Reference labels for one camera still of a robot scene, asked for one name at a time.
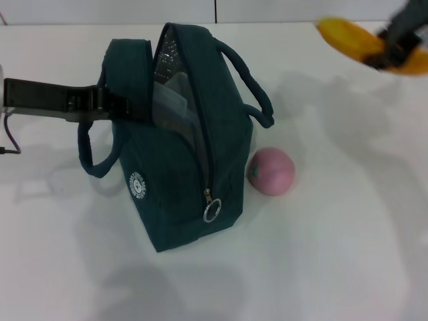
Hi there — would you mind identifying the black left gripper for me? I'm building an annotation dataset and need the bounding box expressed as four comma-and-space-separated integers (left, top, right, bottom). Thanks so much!
3, 78, 152, 124

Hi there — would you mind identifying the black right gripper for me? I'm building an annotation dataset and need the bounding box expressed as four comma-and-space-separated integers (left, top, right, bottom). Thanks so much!
364, 0, 428, 71

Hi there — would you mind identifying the clear blue-rimmed food container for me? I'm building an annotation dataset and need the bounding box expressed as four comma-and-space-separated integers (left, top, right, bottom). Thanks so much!
152, 72, 199, 132

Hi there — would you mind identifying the yellow banana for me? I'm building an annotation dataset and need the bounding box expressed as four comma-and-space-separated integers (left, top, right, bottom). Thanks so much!
316, 16, 428, 75

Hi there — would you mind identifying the dark teal lunch bag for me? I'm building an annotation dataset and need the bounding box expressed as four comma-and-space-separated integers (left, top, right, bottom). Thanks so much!
77, 22, 276, 253

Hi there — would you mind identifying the pink toy peach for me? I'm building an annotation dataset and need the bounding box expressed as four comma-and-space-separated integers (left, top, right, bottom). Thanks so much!
246, 146, 296, 195

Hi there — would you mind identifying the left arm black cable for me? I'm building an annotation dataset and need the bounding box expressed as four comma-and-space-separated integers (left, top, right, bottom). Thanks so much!
0, 112, 22, 156

